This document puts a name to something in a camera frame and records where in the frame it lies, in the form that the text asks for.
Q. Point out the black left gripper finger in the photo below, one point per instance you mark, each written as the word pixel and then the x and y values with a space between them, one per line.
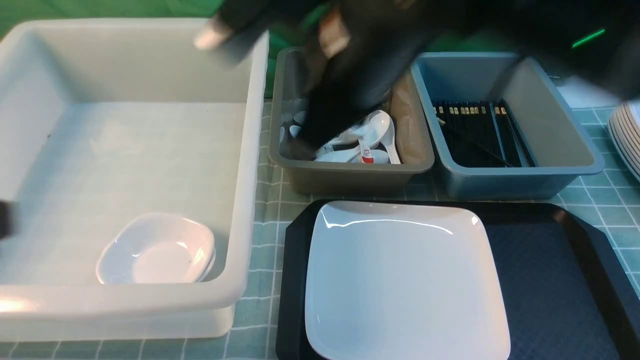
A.
pixel 7 218

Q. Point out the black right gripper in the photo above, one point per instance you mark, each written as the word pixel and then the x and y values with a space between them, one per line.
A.
pixel 354 55

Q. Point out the small white bowl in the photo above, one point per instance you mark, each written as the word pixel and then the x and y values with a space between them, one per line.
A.
pixel 156 248
pixel 210 261

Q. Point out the large white square plate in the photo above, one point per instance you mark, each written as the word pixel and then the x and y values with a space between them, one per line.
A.
pixel 393 281

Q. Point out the green backdrop cloth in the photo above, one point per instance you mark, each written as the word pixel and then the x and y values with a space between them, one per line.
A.
pixel 100 9

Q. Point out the pile of white spoons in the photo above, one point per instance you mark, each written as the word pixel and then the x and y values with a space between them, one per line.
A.
pixel 378 128

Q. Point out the spoon with red label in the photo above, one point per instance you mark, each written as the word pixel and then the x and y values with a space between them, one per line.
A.
pixel 366 156

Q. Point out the large white plastic tub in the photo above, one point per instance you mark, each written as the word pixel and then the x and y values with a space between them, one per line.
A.
pixel 128 68

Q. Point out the grey-brown plastic bin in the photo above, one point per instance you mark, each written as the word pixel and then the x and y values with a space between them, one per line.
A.
pixel 412 139

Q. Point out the bundle of black chopsticks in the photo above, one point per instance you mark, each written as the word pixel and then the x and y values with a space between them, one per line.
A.
pixel 483 134

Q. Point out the blue-grey plastic bin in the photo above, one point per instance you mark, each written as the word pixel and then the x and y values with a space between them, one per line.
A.
pixel 560 147

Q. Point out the stack of white plates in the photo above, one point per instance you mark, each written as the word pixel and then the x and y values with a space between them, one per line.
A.
pixel 624 128

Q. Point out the green checked tablecloth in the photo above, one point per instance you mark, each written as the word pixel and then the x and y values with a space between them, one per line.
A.
pixel 260 300

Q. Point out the black serving tray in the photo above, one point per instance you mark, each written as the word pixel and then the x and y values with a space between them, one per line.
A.
pixel 566 295

